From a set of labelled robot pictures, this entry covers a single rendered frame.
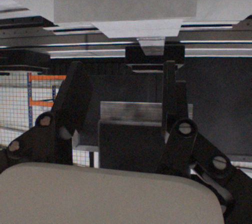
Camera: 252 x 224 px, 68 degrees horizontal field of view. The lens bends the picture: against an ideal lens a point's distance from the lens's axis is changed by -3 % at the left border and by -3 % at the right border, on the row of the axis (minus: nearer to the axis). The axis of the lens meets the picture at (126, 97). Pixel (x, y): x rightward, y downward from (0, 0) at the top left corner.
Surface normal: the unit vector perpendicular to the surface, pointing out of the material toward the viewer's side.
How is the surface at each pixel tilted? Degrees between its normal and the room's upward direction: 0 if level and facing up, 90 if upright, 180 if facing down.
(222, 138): 90
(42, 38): 90
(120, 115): 90
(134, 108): 90
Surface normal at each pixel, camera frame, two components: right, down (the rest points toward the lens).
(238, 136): -0.18, 0.08
